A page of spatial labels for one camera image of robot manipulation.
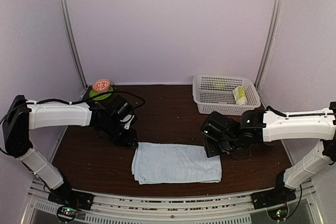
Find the white perforated plastic basket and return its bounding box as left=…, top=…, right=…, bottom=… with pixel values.
left=192, top=75, right=261, bottom=116

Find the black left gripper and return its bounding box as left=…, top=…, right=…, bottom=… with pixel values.
left=100, top=117, right=139, bottom=148

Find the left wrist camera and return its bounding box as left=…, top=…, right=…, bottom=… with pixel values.
left=121, top=114, right=138, bottom=130

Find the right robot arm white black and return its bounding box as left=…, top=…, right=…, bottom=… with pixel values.
left=201, top=102, right=335, bottom=204

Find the red patterned ceramic bowl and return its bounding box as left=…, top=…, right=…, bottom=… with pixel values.
left=92, top=79, right=111, bottom=93

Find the aluminium frame post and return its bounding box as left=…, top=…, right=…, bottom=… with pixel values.
left=60, top=0, right=88, bottom=89
left=255, top=0, right=284, bottom=91

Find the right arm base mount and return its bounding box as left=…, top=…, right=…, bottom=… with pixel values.
left=251, top=185, right=303, bottom=223

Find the left aluminium frame post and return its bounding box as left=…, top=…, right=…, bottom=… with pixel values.
left=60, top=0, right=88, bottom=89

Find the front aluminium rail panel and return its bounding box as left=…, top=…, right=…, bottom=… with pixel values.
left=19, top=179, right=325, bottom=224

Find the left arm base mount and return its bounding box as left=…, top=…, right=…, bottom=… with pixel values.
left=48, top=182, right=94, bottom=223

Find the black braided left cable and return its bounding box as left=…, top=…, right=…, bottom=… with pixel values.
left=0, top=91, right=146, bottom=154

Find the light blue towel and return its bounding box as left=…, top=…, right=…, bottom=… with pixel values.
left=131, top=142, right=222, bottom=185

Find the green plate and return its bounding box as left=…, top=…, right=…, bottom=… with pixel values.
left=89, top=86, right=113, bottom=101

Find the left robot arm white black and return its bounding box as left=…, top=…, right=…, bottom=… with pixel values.
left=1, top=95, right=138, bottom=205

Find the green crocodile pattern towel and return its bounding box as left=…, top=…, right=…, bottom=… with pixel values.
left=233, top=86, right=247, bottom=105

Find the right aluminium frame post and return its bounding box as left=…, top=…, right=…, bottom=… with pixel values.
left=255, top=0, right=284, bottom=91

